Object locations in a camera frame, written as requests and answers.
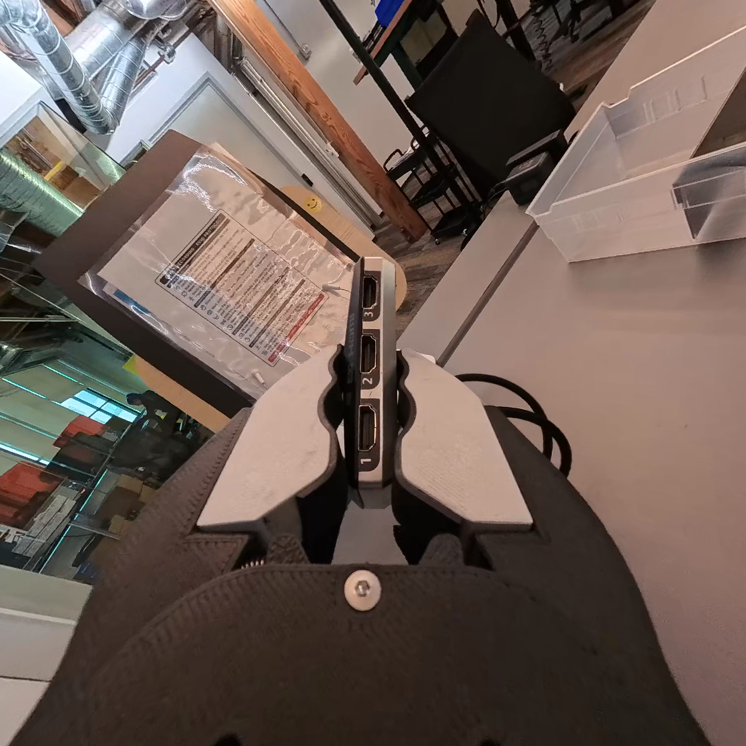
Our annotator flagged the silver ventilation duct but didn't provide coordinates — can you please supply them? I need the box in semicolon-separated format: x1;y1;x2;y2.
0;0;219;136

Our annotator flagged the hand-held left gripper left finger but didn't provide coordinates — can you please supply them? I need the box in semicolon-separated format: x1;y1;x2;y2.
195;344;350;565

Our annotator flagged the instruction sheet in acrylic holder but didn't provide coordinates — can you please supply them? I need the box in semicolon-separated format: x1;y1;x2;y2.
78;141;363;392

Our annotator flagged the wooden ceiling beam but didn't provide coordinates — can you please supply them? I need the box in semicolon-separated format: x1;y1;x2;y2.
210;0;429;242

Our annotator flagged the laminated instruction sheet board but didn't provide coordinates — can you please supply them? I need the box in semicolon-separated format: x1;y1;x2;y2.
32;129;409;422

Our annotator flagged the black chair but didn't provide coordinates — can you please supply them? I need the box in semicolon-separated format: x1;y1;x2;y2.
404;26;577;206

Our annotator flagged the clear plastic storage bin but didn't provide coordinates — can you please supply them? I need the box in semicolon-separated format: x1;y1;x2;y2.
525;23;746;264

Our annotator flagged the black hdmi switch box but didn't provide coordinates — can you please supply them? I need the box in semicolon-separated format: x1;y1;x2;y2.
341;256;409;511

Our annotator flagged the orange storage bin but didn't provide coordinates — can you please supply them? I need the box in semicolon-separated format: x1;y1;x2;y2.
55;417;112;461
0;466;65;525

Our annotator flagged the black equipment case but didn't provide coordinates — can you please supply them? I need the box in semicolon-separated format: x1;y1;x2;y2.
495;146;565;206

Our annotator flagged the plain black switch cable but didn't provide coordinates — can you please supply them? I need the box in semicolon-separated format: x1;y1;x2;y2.
453;373;575;474

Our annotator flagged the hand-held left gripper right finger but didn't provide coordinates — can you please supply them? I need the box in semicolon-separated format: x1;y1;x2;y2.
392;349;534;565

